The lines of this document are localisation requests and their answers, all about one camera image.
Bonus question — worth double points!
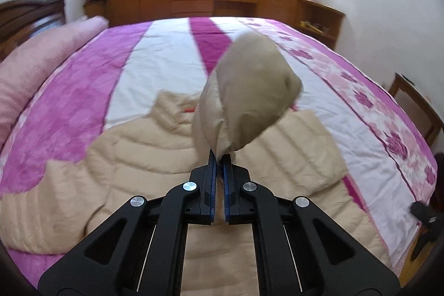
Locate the brown wooden cabinet desk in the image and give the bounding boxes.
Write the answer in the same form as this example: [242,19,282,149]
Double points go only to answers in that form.
[84,0,345,49]

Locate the pink striped bedspread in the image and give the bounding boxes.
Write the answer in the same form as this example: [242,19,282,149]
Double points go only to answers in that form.
[1,17,437,274]

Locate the pink rolled quilt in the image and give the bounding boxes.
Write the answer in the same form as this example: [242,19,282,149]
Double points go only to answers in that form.
[0,16,109,144]

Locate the wooden chair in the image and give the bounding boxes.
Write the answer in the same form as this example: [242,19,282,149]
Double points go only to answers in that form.
[388,73,443,148]

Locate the beige puffer jacket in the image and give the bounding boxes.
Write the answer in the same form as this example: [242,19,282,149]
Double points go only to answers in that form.
[1,31,392,295]

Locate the dark wooden headboard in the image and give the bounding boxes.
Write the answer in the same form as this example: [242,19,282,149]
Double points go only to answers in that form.
[0,0,66,62]

